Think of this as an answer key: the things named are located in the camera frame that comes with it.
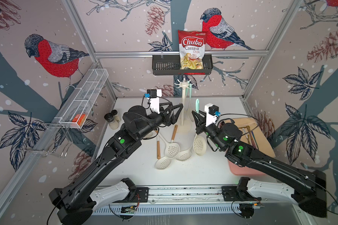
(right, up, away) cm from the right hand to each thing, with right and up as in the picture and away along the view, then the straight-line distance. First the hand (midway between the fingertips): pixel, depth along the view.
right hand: (194, 110), depth 64 cm
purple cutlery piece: (+47, -21, +31) cm, 60 cm away
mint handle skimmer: (+4, -19, +8) cm, 21 cm away
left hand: (-7, +3, -8) cm, 11 cm away
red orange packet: (-54, -4, +1) cm, 55 cm away
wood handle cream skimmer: (-3, -29, +24) cm, 38 cm away
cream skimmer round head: (-16, -33, +20) cm, 42 cm away
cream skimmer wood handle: (-10, -25, +24) cm, 36 cm away
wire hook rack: (-62, -11, -7) cm, 63 cm away
